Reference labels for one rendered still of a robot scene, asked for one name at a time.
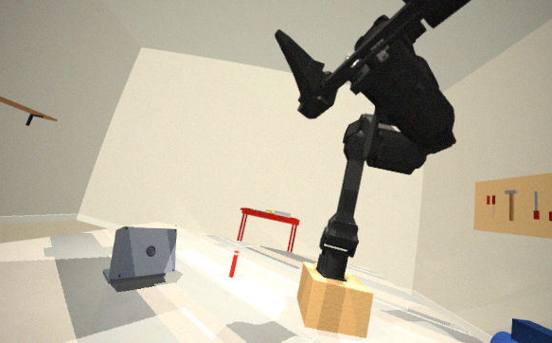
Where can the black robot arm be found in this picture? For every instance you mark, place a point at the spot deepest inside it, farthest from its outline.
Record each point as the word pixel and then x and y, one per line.
pixel 427 129

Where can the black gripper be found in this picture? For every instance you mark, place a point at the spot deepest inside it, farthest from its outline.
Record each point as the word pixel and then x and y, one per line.
pixel 388 74

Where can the red cylindrical peg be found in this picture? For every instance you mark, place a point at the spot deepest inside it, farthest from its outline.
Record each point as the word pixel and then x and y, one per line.
pixel 233 266

